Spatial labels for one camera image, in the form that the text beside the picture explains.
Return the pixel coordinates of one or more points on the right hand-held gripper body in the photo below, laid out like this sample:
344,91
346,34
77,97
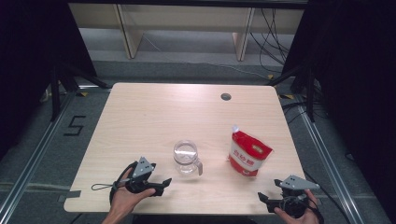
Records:
295,183

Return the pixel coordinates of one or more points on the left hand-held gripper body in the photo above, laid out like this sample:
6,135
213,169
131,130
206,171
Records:
144,168

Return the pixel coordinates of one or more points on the clear glass jar with lid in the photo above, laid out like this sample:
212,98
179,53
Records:
186,158

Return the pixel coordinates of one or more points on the red and white sugar bag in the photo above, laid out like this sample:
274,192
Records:
249,152

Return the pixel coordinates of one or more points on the person's right hand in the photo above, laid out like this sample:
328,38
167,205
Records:
295,220

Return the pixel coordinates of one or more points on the person's left hand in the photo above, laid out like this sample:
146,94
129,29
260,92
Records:
123,202

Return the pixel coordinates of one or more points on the grey tape strip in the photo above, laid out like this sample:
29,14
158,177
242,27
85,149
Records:
70,196

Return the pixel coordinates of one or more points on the yellow and black floor tape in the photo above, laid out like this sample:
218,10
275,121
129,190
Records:
287,96
271,76

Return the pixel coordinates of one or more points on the black metal stand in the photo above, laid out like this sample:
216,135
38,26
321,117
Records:
310,93
55,93

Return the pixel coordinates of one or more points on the grey round table grommet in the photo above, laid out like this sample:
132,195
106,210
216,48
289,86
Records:
226,96

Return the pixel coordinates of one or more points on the black curtain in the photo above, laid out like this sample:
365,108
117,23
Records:
28,62
358,77

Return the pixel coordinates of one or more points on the beige wooden shelf unit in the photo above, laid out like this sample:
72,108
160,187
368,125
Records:
186,17

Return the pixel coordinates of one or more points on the silver metal floor rail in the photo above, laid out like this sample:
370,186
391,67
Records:
34,155
323,155

